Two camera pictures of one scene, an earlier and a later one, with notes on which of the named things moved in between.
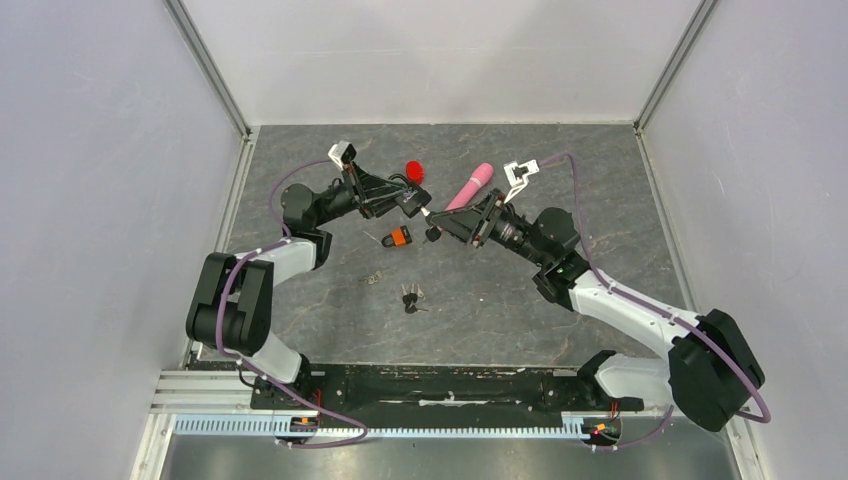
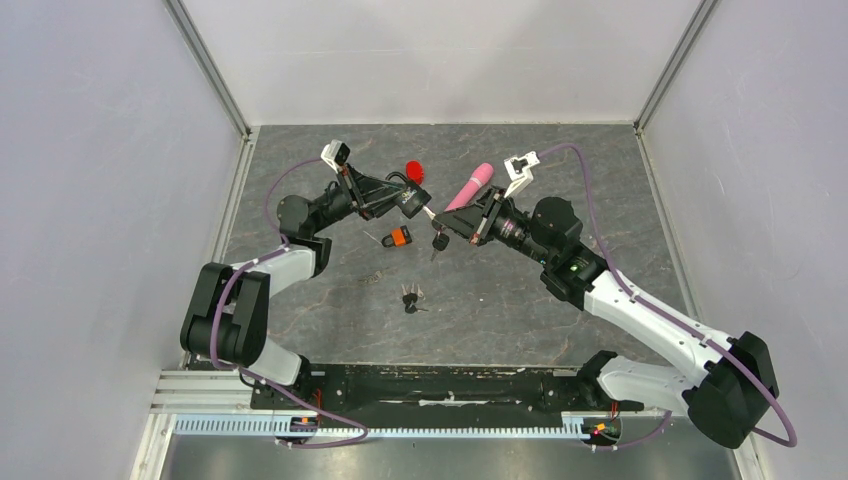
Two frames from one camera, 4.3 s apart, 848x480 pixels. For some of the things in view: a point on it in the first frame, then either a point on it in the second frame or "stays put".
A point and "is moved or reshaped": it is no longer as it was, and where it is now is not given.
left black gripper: (370, 190) stays put
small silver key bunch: (370, 278) stays put
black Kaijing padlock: (433, 233) is moved or reshaped
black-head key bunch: (409, 299) stays put
